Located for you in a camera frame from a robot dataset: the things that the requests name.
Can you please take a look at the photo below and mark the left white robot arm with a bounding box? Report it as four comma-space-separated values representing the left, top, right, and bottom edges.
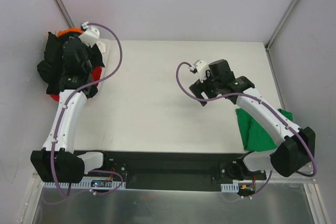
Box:
30, 38, 111, 183

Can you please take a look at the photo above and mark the plain black t shirt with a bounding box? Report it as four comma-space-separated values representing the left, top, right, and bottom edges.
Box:
37, 32, 63, 95

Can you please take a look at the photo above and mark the left grey cable duct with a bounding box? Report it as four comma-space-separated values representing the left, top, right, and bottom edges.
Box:
44, 179, 126, 190

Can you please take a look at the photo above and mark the black printed t shirt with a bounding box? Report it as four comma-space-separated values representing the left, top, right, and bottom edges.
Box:
59, 37, 104, 91

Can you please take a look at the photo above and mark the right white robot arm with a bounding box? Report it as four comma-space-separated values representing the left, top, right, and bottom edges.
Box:
188, 59, 316, 179

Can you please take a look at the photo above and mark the green folded t shirt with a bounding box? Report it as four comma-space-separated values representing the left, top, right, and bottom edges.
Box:
236, 109, 277, 152

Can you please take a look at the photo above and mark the orange t shirt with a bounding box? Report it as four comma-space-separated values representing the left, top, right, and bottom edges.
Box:
57, 27, 83, 37

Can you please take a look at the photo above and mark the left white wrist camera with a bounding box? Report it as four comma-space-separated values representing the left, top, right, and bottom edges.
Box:
78, 22, 100, 47

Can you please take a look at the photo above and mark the red t shirt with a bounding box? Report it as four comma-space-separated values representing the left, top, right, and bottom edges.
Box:
50, 67, 102, 102

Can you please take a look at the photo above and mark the grey cable duct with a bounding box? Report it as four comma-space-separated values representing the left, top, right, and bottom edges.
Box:
220, 183, 239, 193
44, 179, 126, 190

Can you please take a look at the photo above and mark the right aluminium frame post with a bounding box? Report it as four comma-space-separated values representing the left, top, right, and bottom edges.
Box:
265, 0, 317, 51

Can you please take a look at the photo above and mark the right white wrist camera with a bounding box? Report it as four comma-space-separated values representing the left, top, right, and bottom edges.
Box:
189, 60, 209, 83

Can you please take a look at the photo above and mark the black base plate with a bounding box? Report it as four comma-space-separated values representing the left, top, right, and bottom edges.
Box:
76, 150, 267, 190

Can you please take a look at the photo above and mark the right grey cable duct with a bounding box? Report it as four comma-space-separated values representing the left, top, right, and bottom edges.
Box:
220, 183, 239, 193

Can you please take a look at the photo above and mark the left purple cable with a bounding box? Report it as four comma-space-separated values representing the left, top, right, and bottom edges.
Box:
50, 23, 123, 199

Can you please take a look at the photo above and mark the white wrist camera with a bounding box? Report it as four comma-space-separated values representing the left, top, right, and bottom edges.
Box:
78, 22, 100, 47
189, 60, 209, 83

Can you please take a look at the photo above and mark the white plastic bin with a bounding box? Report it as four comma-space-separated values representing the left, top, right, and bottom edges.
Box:
100, 39, 110, 79

